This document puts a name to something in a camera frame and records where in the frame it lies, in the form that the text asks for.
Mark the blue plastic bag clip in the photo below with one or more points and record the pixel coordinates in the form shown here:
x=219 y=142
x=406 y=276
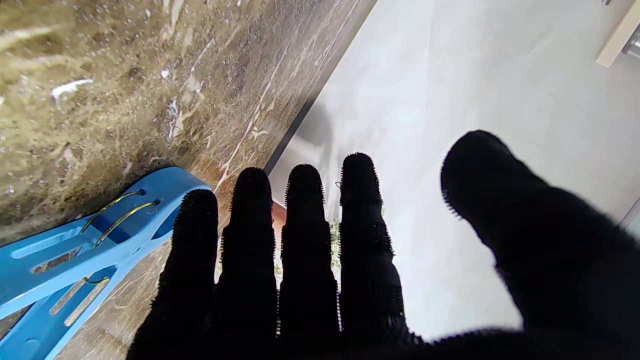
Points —
x=65 y=265

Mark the printed kitchen backdrop banner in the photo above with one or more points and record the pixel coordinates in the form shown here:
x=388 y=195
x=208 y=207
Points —
x=475 y=90

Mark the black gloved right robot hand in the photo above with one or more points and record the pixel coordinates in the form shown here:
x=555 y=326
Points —
x=310 y=280

